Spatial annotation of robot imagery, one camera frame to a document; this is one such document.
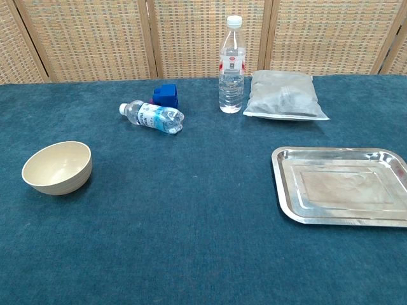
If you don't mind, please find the silver metal tray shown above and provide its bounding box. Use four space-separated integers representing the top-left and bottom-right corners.
271 146 407 228

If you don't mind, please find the tall clear water bottle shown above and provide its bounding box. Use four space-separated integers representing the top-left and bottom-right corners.
218 15 248 114

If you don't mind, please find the clear plastic zip bag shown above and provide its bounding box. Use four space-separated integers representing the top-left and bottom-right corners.
242 69 331 122

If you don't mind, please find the teal table cloth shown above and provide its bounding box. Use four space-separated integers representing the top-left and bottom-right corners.
0 74 407 305

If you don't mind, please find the woven wooden folding screen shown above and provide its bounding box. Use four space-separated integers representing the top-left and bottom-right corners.
0 0 407 85

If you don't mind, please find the blue toy block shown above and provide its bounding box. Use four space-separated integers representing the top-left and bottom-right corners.
153 83 180 109

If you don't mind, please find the cream ribbed bowl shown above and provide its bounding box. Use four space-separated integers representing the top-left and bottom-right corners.
21 140 93 196

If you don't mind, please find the small blue-label water bottle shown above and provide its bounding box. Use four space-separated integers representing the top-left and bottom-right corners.
119 100 186 135

